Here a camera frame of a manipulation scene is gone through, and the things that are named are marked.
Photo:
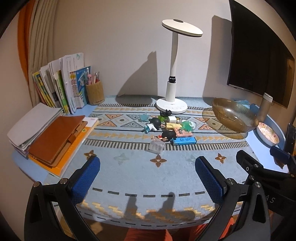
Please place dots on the small pink box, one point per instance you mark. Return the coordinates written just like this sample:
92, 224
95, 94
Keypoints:
183, 133

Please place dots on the orange curtain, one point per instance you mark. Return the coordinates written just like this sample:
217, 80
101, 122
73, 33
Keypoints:
24, 46

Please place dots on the small patterned dish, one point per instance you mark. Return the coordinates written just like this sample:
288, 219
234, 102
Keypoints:
268, 133

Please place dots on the light green translucent toy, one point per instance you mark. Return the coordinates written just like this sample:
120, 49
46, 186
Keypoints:
163, 118

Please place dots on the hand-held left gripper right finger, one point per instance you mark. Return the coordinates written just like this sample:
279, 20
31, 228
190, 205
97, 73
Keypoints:
210, 182

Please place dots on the black flat device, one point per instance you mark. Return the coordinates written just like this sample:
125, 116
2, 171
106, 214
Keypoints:
291, 136

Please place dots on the blue pouch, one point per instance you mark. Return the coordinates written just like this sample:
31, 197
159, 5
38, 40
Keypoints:
253, 107

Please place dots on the brown leather notebook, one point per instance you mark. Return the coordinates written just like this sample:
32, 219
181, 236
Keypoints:
55, 139

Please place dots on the white charger cube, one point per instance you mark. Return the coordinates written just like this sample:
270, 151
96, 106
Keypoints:
172, 119

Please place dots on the wooden pen holder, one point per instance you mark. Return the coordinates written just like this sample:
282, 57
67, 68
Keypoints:
94, 93

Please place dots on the row of upright books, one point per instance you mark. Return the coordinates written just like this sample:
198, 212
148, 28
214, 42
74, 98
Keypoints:
69, 88

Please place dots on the bunch of pens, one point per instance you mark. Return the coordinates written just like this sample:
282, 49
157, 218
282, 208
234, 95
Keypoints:
94, 78

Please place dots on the orange book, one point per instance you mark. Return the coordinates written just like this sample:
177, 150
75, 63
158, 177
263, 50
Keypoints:
71, 155

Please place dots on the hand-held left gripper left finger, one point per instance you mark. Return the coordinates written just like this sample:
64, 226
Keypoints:
85, 180

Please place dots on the black wall television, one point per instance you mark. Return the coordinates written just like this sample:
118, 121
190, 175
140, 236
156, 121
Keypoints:
254, 58

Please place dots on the patterned blue table mat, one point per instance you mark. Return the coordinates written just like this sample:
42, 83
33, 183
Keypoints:
138, 166

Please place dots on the teal star toy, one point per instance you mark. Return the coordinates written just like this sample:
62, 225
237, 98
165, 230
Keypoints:
143, 118

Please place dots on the black-haired red figurine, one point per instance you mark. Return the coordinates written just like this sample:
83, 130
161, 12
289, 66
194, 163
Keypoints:
167, 135

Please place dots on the white desk lamp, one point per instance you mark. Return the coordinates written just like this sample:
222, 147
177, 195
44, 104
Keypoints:
171, 92

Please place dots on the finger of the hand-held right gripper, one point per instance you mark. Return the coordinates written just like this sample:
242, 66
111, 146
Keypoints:
246, 163
279, 153

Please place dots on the amber glass bowl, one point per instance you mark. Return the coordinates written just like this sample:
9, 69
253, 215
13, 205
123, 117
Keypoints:
231, 115

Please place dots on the light blue plastic bag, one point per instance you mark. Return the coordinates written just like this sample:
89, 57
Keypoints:
245, 103

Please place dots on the clear plastic box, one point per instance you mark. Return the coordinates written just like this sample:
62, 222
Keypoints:
156, 146

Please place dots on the dark green toy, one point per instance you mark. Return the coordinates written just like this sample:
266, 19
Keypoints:
188, 126

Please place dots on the stack of white papers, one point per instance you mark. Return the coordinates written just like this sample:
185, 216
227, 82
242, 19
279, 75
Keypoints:
32, 120

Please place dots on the person's orange pants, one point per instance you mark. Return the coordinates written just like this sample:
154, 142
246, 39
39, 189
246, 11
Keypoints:
148, 235

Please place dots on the white blue figurine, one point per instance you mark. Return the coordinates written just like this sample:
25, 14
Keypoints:
153, 122

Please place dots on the blue rectangular box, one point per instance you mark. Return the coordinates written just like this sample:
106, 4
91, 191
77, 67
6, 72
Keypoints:
183, 140

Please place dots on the beige curtain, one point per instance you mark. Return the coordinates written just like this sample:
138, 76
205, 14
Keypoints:
39, 46

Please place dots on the black cat toy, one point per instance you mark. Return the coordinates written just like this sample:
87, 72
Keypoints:
165, 113

